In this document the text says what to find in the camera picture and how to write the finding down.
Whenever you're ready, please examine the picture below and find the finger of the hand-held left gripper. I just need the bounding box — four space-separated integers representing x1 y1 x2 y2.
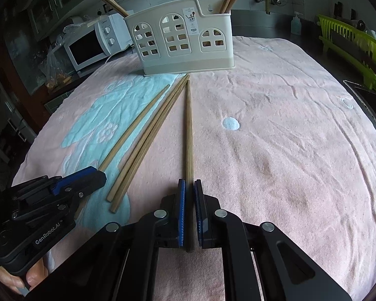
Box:
50 166 98 195
60 170 108 210

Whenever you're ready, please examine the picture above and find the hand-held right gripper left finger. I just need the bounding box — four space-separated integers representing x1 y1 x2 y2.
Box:
27 179 189 301

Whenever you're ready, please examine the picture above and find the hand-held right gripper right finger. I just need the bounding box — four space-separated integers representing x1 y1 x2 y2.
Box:
194 179 354 301

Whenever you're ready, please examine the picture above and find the cream plastic chopstick holder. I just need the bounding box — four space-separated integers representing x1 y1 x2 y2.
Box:
123 0 236 77

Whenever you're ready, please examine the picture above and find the person's left hand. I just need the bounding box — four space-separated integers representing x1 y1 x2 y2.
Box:
0 257 49 297

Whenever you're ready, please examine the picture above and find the green base cabinet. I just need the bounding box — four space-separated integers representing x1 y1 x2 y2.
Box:
43 86 77 115

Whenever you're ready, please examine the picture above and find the pink and blue blanket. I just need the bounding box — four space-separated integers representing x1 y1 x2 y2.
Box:
11 35 376 301

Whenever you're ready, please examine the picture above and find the clear plastic food bag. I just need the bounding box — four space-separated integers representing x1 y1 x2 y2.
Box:
38 44 75 94

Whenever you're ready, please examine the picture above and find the white microwave oven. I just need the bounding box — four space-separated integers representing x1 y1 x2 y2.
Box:
63 13 135 71

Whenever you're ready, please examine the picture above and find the crumpled clear plastic bag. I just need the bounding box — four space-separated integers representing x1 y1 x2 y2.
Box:
62 15 101 34

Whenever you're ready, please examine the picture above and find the steel kitchen sink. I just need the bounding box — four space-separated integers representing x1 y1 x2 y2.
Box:
342 79 376 146

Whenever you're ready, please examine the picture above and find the clear soap pump bottle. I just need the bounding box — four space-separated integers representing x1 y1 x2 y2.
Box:
290 11 303 36

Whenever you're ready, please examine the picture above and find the green plastic dish rack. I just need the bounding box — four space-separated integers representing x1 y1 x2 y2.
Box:
318 14 376 103

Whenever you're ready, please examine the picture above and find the white microwave power cable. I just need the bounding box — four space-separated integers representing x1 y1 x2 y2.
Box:
104 50 134 67

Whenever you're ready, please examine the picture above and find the green wall cabinet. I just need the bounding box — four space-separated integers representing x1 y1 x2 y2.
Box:
25 0 96 40

